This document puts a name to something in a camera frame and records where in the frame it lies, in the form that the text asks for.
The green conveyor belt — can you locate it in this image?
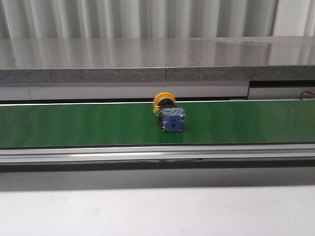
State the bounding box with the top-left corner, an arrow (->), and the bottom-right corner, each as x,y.
0,100 -> 315,148

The grey stone countertop slab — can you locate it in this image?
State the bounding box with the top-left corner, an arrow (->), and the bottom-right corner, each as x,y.
0,36 -> 315,85

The white curtain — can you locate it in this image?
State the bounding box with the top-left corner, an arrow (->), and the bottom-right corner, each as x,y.
0,0 -> 315,39

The yellow push button switch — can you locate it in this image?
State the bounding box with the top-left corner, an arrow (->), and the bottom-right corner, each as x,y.
153,92 -> 185,132

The grey rear conveyor rail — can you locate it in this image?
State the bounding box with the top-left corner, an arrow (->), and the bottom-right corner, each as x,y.
0,80 -> 315,101

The aluminium conveyor front rail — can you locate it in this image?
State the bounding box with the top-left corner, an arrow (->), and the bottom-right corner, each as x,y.
0,144 -> 315,163

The red wire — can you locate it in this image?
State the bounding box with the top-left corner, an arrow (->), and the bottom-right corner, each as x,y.
299,90 -> 315,100

